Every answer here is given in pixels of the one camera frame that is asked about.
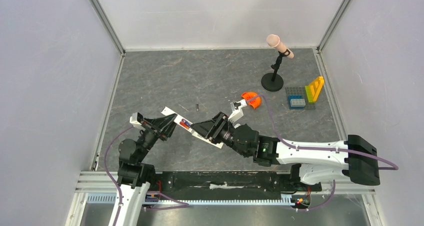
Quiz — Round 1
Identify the orange AAA battery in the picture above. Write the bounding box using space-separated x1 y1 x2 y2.
179 121 190 130

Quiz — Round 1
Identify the green lego brick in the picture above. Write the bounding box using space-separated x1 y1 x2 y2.
305 85 316 103

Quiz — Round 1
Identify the blue lego brick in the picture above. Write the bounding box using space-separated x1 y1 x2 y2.
287 95 306 109

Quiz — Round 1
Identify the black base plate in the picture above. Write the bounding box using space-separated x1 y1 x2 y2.
142 166 322 201

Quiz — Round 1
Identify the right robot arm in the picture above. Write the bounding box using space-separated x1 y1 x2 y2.
190 112 381 190

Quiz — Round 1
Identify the black microphone stand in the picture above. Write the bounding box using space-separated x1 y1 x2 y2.
261 52 286 92

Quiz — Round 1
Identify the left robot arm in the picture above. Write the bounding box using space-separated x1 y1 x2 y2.
106 112 177 226

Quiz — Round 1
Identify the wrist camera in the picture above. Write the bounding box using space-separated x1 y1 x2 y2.
129 112 144 129
228 99 247 124

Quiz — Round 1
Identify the white remote control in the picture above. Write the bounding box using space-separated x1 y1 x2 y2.
160 106 225 150

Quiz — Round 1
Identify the orange plastic basket piece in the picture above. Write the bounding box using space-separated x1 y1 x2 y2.
241 91 262 110

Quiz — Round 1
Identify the grey lego baseplate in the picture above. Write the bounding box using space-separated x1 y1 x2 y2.
285 87 316 110

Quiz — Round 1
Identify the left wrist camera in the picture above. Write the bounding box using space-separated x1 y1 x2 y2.
129 112 144 129

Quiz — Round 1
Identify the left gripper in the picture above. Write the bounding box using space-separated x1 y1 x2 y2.
136 113 180 162

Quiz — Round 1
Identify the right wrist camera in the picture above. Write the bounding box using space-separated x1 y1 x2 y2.
228 99 247 124

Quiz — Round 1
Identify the pink microphone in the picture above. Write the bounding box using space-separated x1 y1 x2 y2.
266 34 294 59

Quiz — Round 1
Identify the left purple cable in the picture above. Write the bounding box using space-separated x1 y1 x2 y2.
103 126 135 226

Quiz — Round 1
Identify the yellow lego piece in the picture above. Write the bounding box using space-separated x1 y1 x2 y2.
308 76 325 103

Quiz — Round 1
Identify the white cable duct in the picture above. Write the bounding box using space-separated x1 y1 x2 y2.
87 193 295 207

